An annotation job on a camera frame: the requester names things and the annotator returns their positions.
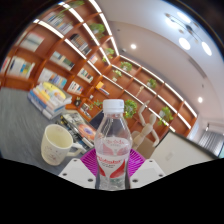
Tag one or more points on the white partition with dark top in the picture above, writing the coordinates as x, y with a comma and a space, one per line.
180, 153

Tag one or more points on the grey curtain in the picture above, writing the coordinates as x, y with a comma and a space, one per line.
211, 141

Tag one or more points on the colourful book stack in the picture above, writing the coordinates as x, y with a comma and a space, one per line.
48, 100

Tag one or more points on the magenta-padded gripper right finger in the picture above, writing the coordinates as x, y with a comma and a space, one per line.
146, 171

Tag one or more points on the wooden wall shelf unit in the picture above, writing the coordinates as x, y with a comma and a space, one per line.
66, 60

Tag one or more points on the cream mug with bear print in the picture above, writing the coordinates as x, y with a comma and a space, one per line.
55, 145

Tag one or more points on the white wall switch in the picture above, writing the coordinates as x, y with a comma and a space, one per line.
169, 156

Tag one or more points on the clear plastic water bottle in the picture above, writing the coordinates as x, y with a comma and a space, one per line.
113, 150

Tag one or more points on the dark chair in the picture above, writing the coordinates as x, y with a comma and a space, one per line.
96, 120

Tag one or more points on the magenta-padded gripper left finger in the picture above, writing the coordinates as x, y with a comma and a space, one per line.
78, 171

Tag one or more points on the recessed ceiling spotlight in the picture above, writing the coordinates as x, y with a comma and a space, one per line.
200, 99
133, 46

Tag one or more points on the multi-globe ceiling lamp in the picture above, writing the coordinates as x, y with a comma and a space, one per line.
186, 36

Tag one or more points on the wooden artist mannequin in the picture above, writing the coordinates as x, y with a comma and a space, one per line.
146, 130

